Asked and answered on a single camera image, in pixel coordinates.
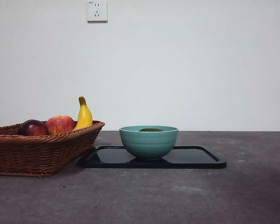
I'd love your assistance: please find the green avocado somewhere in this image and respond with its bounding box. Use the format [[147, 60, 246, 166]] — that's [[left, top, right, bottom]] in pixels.
[[139, 127, 162, 133]]

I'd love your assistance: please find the teal ceramic bowl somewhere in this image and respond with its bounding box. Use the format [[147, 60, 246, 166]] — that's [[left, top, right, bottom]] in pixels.
[[119, 125, 179, 161]]

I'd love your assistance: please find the yellow banana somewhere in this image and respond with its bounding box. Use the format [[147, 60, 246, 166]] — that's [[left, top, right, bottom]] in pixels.
[[72, 96, 93, 131]]

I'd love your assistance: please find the black rectangular tray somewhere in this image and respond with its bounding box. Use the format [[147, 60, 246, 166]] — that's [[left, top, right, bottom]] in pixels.
[[76, 145, 227, 169]]

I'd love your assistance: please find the red yellow apple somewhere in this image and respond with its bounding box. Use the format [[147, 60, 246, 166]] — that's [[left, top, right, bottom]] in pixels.
[[45, 115, 76, 135]]

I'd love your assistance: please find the dark red plum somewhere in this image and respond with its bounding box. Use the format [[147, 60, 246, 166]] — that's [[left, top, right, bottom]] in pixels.
[[18, 119, 49, 136]]

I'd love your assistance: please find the brown woven wicker basket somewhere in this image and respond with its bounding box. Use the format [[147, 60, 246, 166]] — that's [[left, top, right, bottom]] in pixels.
[[0, 120, 105, 177]]

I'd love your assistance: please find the white wall power socket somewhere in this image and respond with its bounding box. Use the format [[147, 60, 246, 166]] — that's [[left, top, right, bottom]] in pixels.
[[87, 0, 108, 23]]

